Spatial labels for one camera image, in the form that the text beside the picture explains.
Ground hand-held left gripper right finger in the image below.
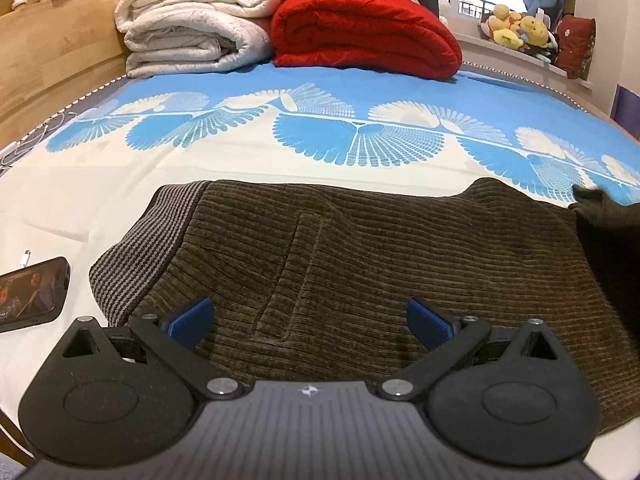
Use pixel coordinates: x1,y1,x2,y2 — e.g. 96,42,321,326
377,297,562,402

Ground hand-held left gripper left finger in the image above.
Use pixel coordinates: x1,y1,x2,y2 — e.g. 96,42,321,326
60,296,246,402

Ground dark olive corduroy pants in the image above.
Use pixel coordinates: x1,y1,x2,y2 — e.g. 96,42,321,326
89,177,640,437

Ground black smartphone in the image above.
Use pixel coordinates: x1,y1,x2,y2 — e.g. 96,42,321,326
0,256,70,335

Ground blue white printed bed sheet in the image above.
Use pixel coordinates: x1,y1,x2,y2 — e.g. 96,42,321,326
0,58,640,466

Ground white window sill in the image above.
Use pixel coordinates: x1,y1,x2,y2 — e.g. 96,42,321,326
454,30,597,93

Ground white fuzzy folded blanket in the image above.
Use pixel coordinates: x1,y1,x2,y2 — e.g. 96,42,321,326
123,2,275,80

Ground purple paper bag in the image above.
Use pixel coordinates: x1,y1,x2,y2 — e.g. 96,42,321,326
612,83,640,142

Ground yellow plush toy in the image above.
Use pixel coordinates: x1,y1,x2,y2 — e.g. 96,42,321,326
517,15,552,47
492,27,527,52
487,4,524,32

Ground wooden headboard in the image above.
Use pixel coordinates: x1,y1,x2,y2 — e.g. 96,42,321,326
0,0,137,153

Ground red folded blanket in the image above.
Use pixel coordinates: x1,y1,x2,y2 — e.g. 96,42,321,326
270,0,463,81

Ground dark red cushion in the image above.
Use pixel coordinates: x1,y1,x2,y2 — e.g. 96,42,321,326
553,14,598,81

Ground black window railing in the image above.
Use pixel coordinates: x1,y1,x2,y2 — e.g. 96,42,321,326
457,0,527,19

